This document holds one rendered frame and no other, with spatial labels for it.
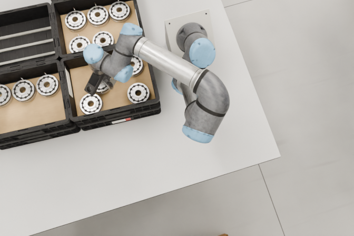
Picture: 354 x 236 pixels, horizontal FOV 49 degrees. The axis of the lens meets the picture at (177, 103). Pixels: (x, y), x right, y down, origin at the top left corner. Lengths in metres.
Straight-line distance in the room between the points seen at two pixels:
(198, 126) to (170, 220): 1.29
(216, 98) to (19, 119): 0.98
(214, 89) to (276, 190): 1.43
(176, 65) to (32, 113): 0.81
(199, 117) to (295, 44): 1.71
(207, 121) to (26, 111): 0.92
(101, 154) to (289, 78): 1.49
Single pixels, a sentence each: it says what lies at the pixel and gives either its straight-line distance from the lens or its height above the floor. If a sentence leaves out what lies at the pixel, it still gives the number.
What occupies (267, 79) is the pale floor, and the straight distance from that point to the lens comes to 2.79.
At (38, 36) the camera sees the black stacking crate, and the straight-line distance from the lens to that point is 2.04.
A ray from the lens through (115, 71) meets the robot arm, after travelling 1.48.
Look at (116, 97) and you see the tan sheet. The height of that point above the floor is 0.83.
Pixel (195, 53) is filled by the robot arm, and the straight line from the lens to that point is 1.67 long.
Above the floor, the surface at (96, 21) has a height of 0.86.
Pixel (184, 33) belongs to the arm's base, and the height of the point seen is 0.92.
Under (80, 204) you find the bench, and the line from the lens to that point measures 1.91.
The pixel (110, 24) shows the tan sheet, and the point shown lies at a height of 0.83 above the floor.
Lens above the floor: 2.55
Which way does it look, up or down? 74 degrees down
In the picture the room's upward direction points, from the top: straight up
